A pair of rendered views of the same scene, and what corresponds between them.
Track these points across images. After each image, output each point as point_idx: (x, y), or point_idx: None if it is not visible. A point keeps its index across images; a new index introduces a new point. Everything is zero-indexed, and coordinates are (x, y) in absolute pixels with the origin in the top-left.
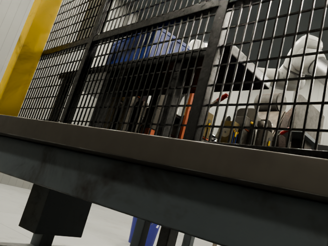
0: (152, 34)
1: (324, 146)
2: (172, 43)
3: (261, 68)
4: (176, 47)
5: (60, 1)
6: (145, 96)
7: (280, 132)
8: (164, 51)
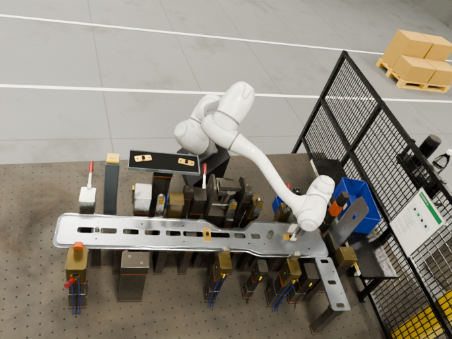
0: (363, 186)
1: (229, 154)
2: (352, 182)
3: (253, 144)
4: (348, 182)
5: None
6: (333, 231)
7: (206, 172)
8: (352, 187)
